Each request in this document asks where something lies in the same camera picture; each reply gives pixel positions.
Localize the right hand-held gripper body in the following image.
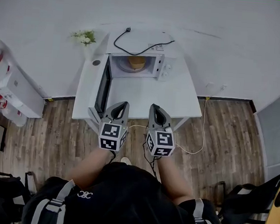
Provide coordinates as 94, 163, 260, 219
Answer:
144, 122, 178, 159

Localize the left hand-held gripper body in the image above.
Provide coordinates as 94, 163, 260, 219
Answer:
97, 114, 130, 153

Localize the black bag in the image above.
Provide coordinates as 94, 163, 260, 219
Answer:
211, 165, 280, 224

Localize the white flower bouquet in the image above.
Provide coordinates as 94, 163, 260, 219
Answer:
68, 27, 98, 48

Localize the person's black shirt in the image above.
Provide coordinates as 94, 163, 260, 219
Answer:
20, 153, 231, 224

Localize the white cabinet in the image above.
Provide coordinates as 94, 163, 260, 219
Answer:
0, 37, 51, 120

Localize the white floor cable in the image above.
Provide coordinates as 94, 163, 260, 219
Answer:
126, 90, 210, 156

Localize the black microwave power cable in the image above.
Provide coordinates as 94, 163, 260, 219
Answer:
113, 26, 176, 60

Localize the white table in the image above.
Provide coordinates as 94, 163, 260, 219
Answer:
70, 28, 210, 142

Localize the person's left forearm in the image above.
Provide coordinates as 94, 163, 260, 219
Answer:
67, 146, 115, 191

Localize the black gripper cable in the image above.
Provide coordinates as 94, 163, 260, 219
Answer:
140, 140, 162, 177

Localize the person's right forearm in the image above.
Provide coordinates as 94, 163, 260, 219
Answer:
154, 155, 198, 207

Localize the grey cabinet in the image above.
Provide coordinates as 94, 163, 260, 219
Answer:
248, 76, 280, 176

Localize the brown paper container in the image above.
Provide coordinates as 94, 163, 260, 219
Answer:
126, 55, 146, 71

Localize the clear plastic bag red print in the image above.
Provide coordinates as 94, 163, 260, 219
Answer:
0, 38, 36, 128

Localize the glass microwave turntable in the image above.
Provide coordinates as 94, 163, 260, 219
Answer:
118, 58, 148, 75

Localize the white microwave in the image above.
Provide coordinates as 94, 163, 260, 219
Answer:
86, 31, 179, 127

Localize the grey shoulder strap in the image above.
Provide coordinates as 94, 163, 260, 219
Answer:
192, 197, 221, 224
30, 176, 77, 224

